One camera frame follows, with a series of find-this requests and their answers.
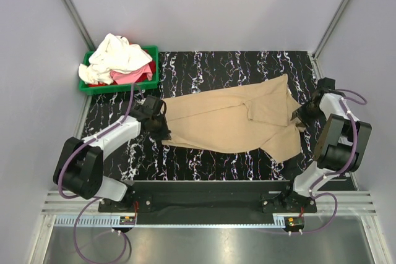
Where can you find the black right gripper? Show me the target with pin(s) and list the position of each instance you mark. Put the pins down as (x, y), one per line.
(305, 121)

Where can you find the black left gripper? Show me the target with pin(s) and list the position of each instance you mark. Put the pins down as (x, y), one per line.
(164, 133)

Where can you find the beige t-shirt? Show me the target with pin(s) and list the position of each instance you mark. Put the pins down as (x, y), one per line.
(237, 120)

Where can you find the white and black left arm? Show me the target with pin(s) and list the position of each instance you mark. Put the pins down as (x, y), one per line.
(79, 171)

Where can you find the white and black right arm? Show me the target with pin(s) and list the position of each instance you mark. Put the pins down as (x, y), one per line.
(340, 147)

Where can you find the pink t-shirt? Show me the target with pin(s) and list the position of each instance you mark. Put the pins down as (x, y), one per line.
(137, 76)

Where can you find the green plastic bin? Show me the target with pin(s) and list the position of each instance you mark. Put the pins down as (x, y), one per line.
(152, 50)

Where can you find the white t-shirt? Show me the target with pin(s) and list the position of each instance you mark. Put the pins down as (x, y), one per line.
(114, 57)

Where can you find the aluminium rail frame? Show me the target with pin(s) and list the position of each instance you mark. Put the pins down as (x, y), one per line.
(353, 236)

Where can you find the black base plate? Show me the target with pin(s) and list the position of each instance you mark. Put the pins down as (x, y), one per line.
(209, 202)

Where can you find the white slotted cable duct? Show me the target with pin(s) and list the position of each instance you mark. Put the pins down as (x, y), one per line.
(117, 221)

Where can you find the right aluminium corner post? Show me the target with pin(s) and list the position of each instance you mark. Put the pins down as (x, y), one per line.
(330, 28)

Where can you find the aluminium corner post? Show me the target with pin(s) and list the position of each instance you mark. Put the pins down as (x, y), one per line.
(79, 23)
(330, 28)

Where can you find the left aluminium corner post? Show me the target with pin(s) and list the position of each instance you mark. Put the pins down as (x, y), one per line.
(79, 23)

